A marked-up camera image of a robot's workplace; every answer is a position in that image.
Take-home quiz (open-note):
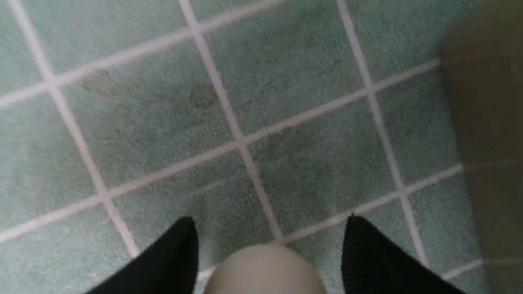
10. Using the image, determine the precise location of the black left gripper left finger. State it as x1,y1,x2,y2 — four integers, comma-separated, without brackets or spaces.
88,216,199,294

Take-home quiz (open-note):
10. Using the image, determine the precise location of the olive plastic bin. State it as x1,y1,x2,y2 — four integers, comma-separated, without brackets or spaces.
440,0,523,294

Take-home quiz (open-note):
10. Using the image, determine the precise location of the white ping-pong ball with logo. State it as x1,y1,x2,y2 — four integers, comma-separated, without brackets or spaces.
203,244,327,294

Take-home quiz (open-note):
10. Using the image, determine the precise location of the green checkered tablecloth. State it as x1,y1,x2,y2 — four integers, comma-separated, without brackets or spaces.
0,0,494,294

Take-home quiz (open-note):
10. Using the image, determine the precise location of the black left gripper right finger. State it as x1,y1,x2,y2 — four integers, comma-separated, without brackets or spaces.
341,216,462,294

